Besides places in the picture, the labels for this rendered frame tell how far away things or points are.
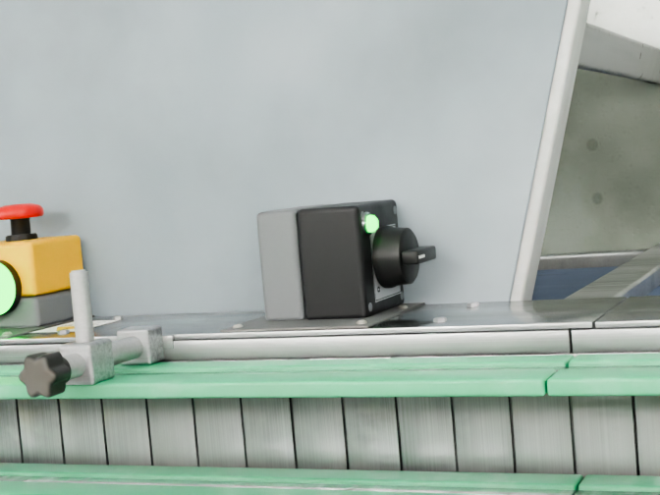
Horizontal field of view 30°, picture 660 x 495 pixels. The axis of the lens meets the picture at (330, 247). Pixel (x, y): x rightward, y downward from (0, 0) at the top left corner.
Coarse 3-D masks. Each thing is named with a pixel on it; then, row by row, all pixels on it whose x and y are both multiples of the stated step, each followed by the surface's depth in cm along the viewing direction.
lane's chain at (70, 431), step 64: (0, 448) 93; (64, 448) 91; (128, 448) 89; (192, 448) 87; (256, 448) 85; (320, 448) 83; (384, 448) 81; (448, 448) 79; (512, 448) 77; (576, 448) 76; (640, 448) 74
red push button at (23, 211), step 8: (0, 208) 100; (8, 208) 100; (16, 208) 100; (24, 208) 100; (32, 208) 101; (40, 208) 101; (0, 216) 100; (8, 216) 100; (16, 216) 100; (24, 216) 100; (32, 216) 101; (16, 224) 101; (24, 224) 101; (16, 232) 101; (24, 232) 101
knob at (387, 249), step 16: (384, 240) 87; (400, 240) 86; (416, 240) 89; (384, 256) 86; (400, 256) 86; (416, 256) 86; (432, 256) 88; (384, 272) 87; (400, 272) 86; (416, 272) 89
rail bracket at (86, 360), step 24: (72, 288) 80; (120, 336) 86; (144, 336) 85; (168, 336) 87; (48, 360) 75; (72, 360) 78; (96, 360) 79; (120, 360) 83; (144, 360) 85; (48, 384) 75; (72, 384) 80
